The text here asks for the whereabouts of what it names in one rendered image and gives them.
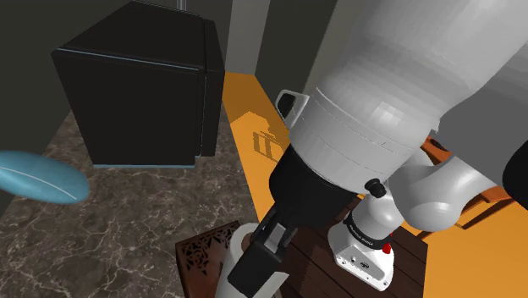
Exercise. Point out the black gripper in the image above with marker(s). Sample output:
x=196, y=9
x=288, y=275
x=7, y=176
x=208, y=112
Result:
x=307, y=190

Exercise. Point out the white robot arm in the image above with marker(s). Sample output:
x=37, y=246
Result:
x=371, y=103

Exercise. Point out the white paper towel roll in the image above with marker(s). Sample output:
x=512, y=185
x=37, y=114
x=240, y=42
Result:
x=235, y=252

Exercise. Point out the dark wooden robot stand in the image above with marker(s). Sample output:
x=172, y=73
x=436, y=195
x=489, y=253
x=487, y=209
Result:
x=313, y=268

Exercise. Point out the dark brown carved box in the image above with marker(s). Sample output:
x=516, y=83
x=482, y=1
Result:
x=199, y=264

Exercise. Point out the black box appliance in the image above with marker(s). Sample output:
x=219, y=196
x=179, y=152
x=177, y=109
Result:
x=136, y=99

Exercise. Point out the blue oval dish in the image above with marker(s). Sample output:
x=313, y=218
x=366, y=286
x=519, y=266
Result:
x=37, y=177

